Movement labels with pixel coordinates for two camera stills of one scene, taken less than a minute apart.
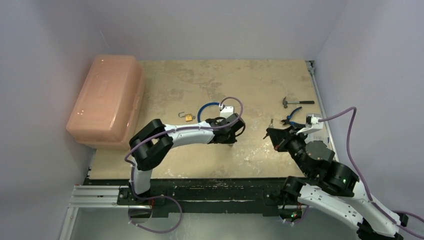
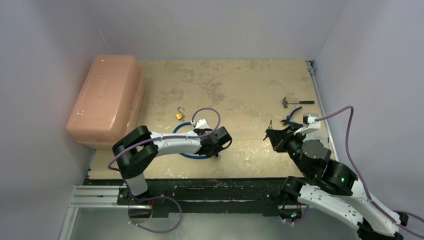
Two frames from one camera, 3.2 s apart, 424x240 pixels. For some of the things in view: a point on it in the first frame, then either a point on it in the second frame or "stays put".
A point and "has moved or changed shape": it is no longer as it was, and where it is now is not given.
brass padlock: (188, 117) has moved or changed shape
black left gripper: (232, 140) to (216, 149)
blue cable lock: (202, 106) to (187, 155)
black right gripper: (282, 138) stays put
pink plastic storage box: (105, 113) stays put
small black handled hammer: (304, 102) stays put
